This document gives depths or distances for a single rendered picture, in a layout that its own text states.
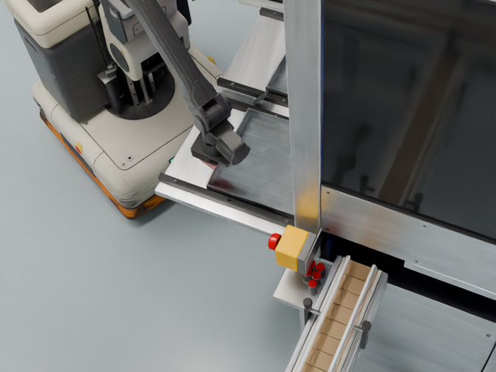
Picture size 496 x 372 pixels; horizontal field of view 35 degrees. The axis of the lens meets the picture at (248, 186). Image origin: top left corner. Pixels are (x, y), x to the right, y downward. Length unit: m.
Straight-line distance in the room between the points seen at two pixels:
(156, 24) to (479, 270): 0.84
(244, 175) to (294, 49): 0.76
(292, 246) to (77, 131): 1.42
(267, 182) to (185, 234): 1.01
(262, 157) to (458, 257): 0.63
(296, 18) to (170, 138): 1.67
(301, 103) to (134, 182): 1.47
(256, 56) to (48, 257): 1.22
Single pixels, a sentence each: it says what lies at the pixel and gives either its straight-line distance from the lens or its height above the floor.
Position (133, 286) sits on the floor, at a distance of 2.93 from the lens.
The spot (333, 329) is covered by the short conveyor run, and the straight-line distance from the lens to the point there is 1.79.
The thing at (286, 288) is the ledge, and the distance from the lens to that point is 1.88.
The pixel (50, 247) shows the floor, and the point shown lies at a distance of 3.09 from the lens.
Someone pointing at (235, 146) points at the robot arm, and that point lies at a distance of 1.81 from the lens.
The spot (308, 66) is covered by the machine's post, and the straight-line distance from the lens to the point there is 1.35.
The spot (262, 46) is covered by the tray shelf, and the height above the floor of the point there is 0.88.
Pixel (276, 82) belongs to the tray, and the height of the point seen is 0.88.
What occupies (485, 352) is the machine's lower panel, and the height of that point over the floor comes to 0.70.
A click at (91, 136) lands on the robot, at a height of 0.28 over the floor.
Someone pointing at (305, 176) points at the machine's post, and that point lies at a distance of 1.63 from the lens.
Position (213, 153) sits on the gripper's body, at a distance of 1.92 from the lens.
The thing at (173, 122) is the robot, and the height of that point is 0.28.
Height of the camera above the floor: 2.59
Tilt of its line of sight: 58 degrees down
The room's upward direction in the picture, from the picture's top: 8 degrees counter-clockwise
